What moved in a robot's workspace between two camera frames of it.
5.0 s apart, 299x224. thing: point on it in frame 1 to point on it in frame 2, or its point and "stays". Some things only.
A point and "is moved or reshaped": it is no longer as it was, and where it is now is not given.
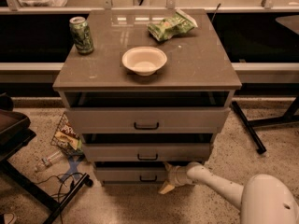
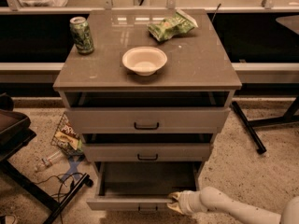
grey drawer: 134,175 is moved or reshaped
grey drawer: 147,151 stays
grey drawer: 148,119 stays
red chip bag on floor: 66,137 stays
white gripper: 177,175 to 187,202
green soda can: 81,35 stays
